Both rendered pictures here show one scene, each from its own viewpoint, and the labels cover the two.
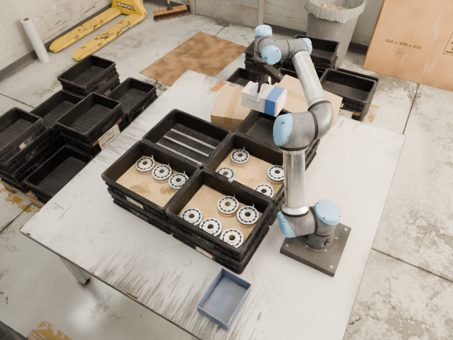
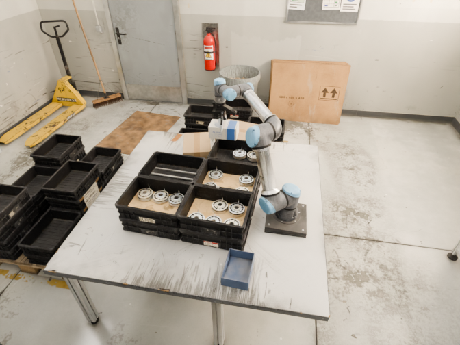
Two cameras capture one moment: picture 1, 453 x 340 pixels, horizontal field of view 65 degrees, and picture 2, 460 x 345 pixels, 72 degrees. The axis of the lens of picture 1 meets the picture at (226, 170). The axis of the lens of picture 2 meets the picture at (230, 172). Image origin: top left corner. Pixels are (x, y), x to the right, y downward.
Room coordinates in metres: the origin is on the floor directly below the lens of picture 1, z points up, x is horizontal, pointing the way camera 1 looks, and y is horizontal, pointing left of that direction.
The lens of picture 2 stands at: (-0.41, 0.43, 2.24)
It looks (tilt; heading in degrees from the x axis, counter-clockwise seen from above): 38 degrees down; 340
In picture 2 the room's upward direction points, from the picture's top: straight up
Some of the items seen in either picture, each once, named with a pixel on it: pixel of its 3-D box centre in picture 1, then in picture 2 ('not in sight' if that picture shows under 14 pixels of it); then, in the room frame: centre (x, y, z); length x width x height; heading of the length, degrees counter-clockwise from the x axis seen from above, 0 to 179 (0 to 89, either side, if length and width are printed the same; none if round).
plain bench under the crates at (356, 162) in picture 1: (231, 212); (211, 226); (1.26, -0.02, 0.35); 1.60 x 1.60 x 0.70; 60
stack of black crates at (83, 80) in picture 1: (95, 92); (64, 163); (2.57, 1.12, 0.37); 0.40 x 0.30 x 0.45; 150
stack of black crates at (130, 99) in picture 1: (132, 110); (102, 172); (2.37, 0.78, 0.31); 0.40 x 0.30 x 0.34; 150
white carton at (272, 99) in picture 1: (263, 97); (224, 129); (1.47, -0.21, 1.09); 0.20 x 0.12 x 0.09; 60
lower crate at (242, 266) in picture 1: (220, 227); (217, 224); (0.91, 0.04, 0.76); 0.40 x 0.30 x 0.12; 56
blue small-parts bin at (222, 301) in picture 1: (224, 297); (238, 268); (0.57, 0.03, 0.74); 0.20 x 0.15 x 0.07; 147
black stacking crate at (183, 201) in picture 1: (220, 214); (216, 211); (0.91, 0.04, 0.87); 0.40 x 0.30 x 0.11; 56
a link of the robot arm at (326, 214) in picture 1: (323, 216); (289, 195); (0.84, -0.42, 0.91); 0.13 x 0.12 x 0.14; 100
